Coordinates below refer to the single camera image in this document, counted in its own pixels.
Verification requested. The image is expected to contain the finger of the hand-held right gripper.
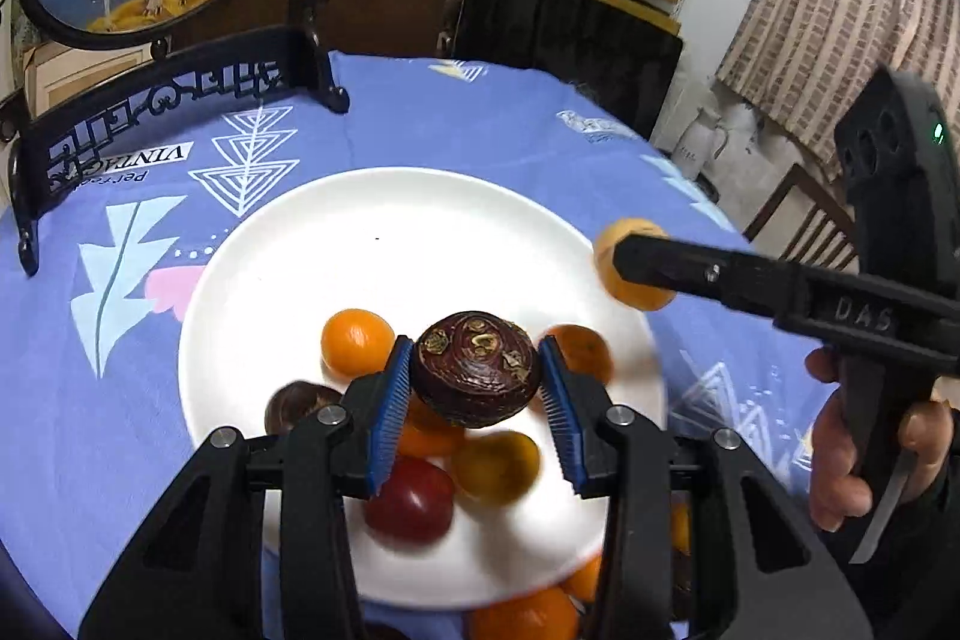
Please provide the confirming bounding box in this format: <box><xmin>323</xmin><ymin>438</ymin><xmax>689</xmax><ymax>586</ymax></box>
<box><xmin>611</xmin><ymin>233</ymin><xmax>809</xmax><ymax>313</ymax></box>

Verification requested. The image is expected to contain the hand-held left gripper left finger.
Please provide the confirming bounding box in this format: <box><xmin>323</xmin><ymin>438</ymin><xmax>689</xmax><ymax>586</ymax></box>
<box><xmin>79</xmin><ymin>335</ymin><xmax>415</xmax><ymax>640</ymax></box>

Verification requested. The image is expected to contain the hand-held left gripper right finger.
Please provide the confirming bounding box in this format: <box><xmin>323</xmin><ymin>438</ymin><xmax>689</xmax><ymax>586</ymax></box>
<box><xmin>536</xmin><ymin>335</ymin><xmax>875</xmax><ymax>640</ymax></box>

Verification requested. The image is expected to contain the pale orange round fruit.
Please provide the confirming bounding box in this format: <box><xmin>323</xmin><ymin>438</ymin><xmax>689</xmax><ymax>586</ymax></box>
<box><xmin>594</xmin><ymin>218</ymin><xmax>676</xmax><ymax>312</ymax></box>

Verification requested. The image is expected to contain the dark brown water chestnut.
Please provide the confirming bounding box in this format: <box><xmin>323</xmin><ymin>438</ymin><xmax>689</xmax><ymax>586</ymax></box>
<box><xmin>410</xmin><ymin>310</ymin><xmax>542</xmax><ymax>429</ymax></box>
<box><xmin>264</xmin><ymin>381</ymin><xmax>346</xmax><ymax>438</ymax></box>

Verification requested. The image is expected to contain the white round plate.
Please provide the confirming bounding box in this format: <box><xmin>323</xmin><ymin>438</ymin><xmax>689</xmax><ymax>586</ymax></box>
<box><xmin>178</xmin><ymin>166</ymin><xmax>668</xmax><ymax>611</ymax></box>

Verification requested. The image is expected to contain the person's right hand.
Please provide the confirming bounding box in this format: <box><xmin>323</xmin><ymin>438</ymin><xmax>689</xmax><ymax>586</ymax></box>
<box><xmin>806</xmin><ymin>346</ymin><xmax>957</xmax><ymax>534</ymax></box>

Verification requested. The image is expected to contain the orange cherry tomato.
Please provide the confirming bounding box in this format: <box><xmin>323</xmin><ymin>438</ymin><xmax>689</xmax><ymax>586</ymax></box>
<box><xmin>321</xmin><ymin>308</ymin><xmax>396</xmax><ymax>383</ymax></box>
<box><xmin>562</xmin><ymin>554</ymin><xmax>605</xmax><ymax>603</ymax></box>
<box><xmin>469</xmin><ymin>586</ymin><xmax>582</xmax><ymax>640</ymax></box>
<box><xmin>396</xmin><ymin>394</ymin><xmax>466</xmax><ymax>459</ymax></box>
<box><xmin>541</xmin><ymin>323</ymin><xmax>614</xmax><ymax>386</ymax></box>

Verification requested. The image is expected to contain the brown wooden chair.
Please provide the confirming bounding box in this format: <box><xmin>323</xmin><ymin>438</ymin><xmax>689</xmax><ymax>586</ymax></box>
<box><xmin>742</xmin><ymin>162</ymin><xmax>860</xmax><ymax>271</ymax></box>

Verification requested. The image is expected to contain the red cherry tomato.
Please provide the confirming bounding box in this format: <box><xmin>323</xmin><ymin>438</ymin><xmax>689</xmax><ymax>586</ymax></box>
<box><xmin>365</xmin><ymin>456</ymin><xmax>456</xmax><ymax>545</ymax></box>

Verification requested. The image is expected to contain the yellow cherry tomato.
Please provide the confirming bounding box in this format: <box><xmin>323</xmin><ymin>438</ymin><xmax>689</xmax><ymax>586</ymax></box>
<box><xmin>450</xmin><ymin>430</ymin><xmax>542</xmax><ymax>507</ymax></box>

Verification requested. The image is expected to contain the white enamel pitcher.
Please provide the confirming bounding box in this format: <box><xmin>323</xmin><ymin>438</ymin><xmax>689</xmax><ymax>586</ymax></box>
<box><xmin>673</xmin><ymin>106</ymin><xmax>731</xmax><ymax>181</ymax></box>

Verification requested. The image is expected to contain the blue printed tablecloth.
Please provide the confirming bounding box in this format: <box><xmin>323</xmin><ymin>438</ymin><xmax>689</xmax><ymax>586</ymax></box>
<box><xmin>0</xmin><ymin>51</ymin><xmax>863</xmax><ymax>640</ymax></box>

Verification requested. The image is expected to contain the black ornate screen stand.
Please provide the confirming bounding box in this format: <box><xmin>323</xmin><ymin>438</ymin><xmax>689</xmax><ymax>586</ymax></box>
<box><xmin>0</xmin><ymin>0</ymin><xmax>361</xmax><ymax>278</ymax></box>

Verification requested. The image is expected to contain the brown wooden cabinet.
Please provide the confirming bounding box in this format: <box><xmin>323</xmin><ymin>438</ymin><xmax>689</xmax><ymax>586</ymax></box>
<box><xmin>169</xmin><ymin>0</ymin><xmax>467</xmax><ymax>60</ymax></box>

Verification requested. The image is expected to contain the cream cardboard box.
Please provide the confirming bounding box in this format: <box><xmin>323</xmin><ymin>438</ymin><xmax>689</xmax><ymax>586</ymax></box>
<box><xmin>21</xmin><ymin>40</ymin><xmax>155</xmax><ymax>115</ymax></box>

